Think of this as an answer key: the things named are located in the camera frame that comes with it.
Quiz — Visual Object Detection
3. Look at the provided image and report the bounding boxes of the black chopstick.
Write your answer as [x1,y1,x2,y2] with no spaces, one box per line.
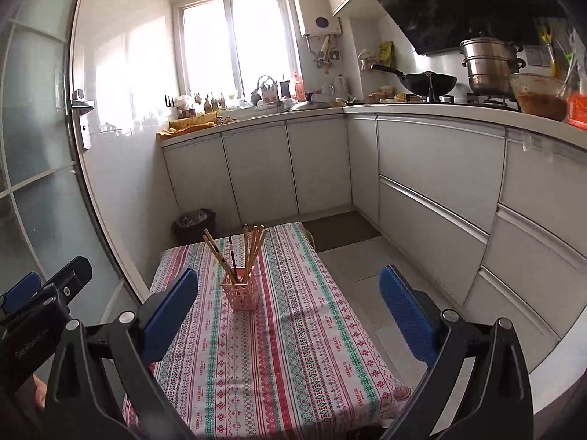
[228,235,239,284]

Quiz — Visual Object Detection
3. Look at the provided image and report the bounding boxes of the person's left hand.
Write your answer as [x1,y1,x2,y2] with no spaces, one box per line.
[32,375,47,410]

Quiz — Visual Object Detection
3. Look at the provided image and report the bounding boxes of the pink perforated utensil holder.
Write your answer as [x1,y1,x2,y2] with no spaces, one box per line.
[221,267,260,311]

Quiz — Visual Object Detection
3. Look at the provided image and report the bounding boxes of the black trash bin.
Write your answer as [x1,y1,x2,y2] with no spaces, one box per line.
[172,209,216,245]

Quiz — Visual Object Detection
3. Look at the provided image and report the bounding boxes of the patterned red green tablecloth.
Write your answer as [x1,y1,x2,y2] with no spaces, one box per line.
[151,223,411,439]

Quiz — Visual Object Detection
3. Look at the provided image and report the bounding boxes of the yellow cloth on counter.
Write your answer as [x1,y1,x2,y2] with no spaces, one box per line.
[157,111,223,140]

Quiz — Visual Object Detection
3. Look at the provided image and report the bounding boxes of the black wok pan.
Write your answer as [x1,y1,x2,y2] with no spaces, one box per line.
[370,64,457,98]

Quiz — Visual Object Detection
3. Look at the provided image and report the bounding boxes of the glass bowl with food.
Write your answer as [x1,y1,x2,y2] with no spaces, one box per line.
[509,73,571,122]

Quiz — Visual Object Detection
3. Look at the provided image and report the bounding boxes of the stainless steel steamer pot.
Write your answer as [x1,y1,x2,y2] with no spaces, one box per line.
[460,37,526,96]

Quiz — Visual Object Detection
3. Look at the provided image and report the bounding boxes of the white water heater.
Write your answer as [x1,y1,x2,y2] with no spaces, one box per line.
[293,0,341,37]

